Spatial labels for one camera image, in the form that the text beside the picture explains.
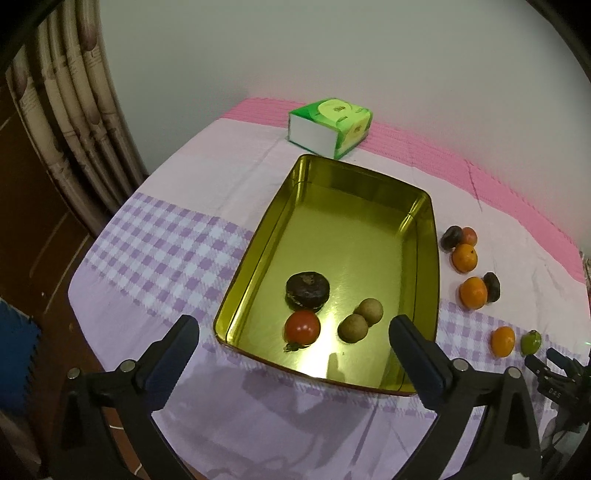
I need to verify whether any green tomato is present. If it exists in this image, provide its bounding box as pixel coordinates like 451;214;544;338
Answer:
520;330;542;356

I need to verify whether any orange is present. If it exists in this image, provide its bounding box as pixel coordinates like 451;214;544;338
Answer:
459;277;488;310
451;244;478;273
490;326;516;358

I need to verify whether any dark mangosteen front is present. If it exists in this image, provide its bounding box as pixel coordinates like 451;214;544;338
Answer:
482;272;501;303

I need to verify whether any dark mangosteen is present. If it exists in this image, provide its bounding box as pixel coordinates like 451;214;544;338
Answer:
440;225;463;252
286;271;331;311
482;272;501;303

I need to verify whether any orange-red persimmon tomato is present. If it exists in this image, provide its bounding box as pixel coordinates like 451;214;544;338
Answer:
461;227;478;246

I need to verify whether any dark mangosteen back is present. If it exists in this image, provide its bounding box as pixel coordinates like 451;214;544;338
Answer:
440;225;463;252

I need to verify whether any blue foam floor mat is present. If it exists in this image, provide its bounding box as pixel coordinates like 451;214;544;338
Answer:
0;300;40;412

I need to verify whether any red tomato in tin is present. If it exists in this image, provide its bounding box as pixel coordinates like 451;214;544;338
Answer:
283;310;321;351

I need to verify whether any brown longan back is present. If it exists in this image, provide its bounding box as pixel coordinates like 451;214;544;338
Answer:
353;298;384;327

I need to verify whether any brown longan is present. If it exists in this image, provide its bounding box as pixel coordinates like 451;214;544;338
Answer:
338;314;369;344
353;298;384;327

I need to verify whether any brown longan front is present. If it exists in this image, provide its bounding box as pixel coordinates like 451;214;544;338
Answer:
338;314;369;344

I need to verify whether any dark mangosteen in tin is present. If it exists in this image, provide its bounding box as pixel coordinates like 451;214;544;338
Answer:
286;271;331;311

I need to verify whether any gold toffee tin box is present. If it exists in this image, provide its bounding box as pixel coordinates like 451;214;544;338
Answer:
213;155;440;396

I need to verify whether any beige patterned curtain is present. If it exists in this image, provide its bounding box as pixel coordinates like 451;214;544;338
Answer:
5;1;147;235

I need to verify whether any green tissue pack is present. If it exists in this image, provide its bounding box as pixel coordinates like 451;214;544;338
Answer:
287;98;373;160

